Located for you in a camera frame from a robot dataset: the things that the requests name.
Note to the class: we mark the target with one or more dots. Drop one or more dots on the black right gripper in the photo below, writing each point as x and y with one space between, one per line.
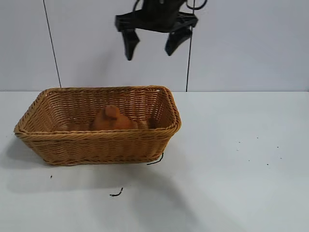
159 17

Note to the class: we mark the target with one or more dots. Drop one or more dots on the woven wicker rectangular basket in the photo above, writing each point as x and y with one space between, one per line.
96 147

